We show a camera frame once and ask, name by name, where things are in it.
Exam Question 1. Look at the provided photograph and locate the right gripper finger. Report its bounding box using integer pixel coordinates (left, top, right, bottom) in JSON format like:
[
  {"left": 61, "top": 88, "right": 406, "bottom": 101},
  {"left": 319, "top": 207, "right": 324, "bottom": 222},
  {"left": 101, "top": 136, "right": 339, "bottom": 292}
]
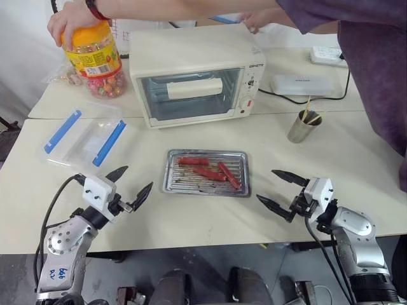
[
  {"left": 271, "top": 168, "right": 310, "bottom": 187},
  {"left": 255, "top": 194, "right": 295, "bottom": 223}
]

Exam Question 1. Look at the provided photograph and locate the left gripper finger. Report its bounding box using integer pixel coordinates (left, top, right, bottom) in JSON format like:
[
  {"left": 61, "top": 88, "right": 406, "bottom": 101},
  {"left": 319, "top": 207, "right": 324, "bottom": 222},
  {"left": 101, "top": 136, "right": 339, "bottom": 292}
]
[
  {"left": 127, "top": 181, "right": 155, "bottom": 212},
  {"left": 106, "top": 165, "right": 129, "bottom": 184}
]

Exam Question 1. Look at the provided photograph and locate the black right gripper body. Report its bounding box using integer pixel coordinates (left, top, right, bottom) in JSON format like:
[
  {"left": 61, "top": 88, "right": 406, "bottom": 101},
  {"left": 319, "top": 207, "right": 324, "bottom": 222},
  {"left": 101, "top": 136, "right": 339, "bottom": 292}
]
[{"left": 289, "top": 185, "right": 319, "bottom": 223}]

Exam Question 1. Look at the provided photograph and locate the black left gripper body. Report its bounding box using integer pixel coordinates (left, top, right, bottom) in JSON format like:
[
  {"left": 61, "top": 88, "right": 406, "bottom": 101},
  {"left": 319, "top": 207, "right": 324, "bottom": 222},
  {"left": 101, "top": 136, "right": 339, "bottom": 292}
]
[{"left": 107, "top": 193, "right": 135, "bottom": 220}]

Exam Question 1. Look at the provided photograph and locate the metal baking tray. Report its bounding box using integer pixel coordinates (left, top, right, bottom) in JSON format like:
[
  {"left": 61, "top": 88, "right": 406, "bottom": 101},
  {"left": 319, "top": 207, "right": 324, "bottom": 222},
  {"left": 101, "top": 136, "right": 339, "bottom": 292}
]
[{"left": 162, "top": 149, "right": 252, "bottom": 198}]

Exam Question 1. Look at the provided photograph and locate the steel cup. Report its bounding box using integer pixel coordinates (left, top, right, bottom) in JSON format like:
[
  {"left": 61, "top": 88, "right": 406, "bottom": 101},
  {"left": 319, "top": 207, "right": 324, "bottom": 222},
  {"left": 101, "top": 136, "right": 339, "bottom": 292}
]
[{"left": 286, "top": 109, "right": 323, "bottom": 144}]

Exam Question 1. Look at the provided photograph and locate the clear container with blue clips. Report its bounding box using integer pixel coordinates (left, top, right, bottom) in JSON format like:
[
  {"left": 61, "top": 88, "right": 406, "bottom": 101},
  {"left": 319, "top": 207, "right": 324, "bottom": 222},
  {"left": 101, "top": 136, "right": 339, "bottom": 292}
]
[{"left": 39, "top": 101, "right": 128, "bottom": 170}]

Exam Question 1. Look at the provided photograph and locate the red sausage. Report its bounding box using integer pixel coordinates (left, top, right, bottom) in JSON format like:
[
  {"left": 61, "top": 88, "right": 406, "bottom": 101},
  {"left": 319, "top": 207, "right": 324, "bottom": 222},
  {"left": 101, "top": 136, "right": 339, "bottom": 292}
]
[
  {"left": 191, "top": 166, "right": 225, "bottom": 182},
  {"left": 177, "top": 156, "right": 209, "bottom": 167},
  {"left": 217, "top": 161, "right": 241, "bottom": 191}
]

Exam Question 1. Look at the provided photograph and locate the candy jar with orange lid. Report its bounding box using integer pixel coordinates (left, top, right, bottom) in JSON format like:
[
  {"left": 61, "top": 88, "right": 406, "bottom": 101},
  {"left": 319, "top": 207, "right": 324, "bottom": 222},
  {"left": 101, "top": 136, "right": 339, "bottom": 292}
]
[{"left": 60, "top": 19, "right": 129, "bottom": 100}]

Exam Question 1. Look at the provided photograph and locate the person's left hand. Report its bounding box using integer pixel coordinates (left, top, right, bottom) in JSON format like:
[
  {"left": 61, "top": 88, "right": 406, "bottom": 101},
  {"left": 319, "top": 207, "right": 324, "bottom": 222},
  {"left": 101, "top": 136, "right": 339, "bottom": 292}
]
[{"left": 240, "top": 9, "right": 289, "bottom": 34}]

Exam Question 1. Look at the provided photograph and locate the person's right hand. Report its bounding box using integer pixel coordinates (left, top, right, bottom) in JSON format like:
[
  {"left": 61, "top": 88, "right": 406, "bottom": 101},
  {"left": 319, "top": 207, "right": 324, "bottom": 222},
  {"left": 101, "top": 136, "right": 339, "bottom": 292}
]
[{"left": 46, "top": 0, "right": 100, "bottom": 51}]

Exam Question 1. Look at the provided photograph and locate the dark rounded shape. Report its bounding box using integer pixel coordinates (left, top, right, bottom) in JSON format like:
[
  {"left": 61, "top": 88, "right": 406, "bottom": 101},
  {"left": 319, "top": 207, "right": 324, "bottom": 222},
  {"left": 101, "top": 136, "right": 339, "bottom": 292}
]
[
  {"left": 148, "top": 268, "right": 192, "bottom": 305},
  {"left": 228, "top": 266, "right": 275, "bottom": 305}
]

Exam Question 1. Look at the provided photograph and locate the white oblong case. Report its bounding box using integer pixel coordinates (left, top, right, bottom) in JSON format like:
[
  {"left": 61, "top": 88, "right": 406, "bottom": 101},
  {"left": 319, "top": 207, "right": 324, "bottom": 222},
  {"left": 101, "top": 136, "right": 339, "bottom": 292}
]
[{"left": 270, "top": 73, "right": 340, "bottom": 97}]

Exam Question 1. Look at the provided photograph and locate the clear snack bag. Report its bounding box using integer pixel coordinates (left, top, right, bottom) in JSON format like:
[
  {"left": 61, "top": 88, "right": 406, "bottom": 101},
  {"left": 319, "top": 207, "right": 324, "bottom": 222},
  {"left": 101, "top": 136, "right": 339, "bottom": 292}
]
[{"left": 41, "top": 64, "right": 84, "bottom": 87}]

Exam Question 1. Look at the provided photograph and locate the black stand beside table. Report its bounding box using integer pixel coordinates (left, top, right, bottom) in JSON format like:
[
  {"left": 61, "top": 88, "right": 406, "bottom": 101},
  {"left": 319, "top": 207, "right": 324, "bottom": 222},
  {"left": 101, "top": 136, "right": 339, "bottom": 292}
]
[{"left": 0, "top": 115, "right": 20, "bottom": 163}]

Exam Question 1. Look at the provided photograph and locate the white power strip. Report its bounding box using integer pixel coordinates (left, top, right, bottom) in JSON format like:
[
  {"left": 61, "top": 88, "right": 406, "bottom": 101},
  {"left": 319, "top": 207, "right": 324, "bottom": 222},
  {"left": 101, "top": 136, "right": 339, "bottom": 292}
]
[{"left": 309, "top": 45, "right": 349, "bottom": 68}]

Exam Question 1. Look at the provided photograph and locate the person in purple shirt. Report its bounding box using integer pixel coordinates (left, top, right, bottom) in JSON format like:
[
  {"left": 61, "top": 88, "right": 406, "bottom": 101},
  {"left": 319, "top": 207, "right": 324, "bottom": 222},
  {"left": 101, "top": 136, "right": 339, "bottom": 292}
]
[{"left": 275, "top": 0, "right": 407, "bottom": 193}]

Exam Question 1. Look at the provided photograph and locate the white toaster oven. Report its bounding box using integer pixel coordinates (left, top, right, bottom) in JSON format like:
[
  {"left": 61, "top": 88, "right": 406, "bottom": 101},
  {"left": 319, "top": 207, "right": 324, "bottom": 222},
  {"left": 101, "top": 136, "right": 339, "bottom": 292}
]
[{"left": 128, "top": 23, "right": 268, "bottom": 130}]

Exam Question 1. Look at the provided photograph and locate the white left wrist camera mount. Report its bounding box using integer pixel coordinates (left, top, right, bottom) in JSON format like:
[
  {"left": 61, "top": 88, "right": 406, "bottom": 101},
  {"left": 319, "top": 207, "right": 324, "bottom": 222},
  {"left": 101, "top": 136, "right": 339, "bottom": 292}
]
[{"left": 82, "top": 175, "right": 117, "bottom": 212}]

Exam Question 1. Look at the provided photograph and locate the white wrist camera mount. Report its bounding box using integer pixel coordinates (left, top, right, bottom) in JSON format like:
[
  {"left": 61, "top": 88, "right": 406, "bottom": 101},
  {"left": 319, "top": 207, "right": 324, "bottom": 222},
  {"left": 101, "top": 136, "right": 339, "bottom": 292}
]
[
  {"left": 303, "top": 177, "right": 336, "bottom": 214},
  {"left": 82, "top": 175, "right": 117, "bottom": 212}
]

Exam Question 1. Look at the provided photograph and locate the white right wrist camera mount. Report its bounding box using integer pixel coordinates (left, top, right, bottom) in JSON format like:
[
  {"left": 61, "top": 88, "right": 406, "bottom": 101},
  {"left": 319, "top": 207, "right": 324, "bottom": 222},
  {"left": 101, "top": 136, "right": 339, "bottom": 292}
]
[{"left": 303, "top": 177, "right": 336, "bottom": 214}]

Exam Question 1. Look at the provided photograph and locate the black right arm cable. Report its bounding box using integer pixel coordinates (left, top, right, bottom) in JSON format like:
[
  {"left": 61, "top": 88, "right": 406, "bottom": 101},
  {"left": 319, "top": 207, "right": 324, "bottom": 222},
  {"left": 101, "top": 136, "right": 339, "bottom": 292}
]
[{"left": 304, "top": 215, "right": 357, "bottom": 305}]

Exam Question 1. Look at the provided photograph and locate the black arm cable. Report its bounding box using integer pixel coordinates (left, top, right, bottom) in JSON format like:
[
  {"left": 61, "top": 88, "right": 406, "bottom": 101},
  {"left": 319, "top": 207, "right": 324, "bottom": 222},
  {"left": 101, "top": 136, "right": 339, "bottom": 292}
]
[
  {"left": 304, "top": 215, "right": 357, "bottom": 305},
  {"left": 32, "top": 172, "right": 87, "bottom": 287}
]

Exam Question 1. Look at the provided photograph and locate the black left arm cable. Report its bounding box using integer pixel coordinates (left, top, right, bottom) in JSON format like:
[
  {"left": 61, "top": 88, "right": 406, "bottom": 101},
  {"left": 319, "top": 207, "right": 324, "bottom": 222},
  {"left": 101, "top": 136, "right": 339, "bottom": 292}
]
[{"left": 32, "top": 172, "right": 87, "bottom": 287}]

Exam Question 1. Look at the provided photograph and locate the dark metal floor bracket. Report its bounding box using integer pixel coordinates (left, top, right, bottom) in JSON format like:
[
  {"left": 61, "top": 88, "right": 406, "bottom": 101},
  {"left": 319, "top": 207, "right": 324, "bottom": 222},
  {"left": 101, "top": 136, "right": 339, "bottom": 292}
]
[
  {"left": 293, "top": 279, "right": 332, "bottom": 305},
  {"left": 115, "top": 285, "right": 148, "bottom": 305}
]

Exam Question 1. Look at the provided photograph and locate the black oven power cable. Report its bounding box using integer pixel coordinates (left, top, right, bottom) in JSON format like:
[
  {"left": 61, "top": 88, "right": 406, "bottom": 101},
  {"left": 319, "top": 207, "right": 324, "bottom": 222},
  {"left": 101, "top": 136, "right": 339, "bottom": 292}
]
[{"left": 258, "top": 52, "right": 351, "bottom": 105}]

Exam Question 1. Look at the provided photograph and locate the thin black cable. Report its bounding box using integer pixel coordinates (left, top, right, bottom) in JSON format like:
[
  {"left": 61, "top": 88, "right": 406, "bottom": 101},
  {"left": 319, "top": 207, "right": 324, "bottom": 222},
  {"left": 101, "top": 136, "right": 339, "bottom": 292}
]
[{"left": 167, "top": 20, "right": 198, "bottom": 29}]

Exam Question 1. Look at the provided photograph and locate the red bracelet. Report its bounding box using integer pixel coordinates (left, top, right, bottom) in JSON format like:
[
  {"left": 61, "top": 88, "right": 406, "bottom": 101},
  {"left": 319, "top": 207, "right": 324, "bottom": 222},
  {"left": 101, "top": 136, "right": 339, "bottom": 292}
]
[{"left": 85, "top": 0, "right": 111, "bottom": 21}]

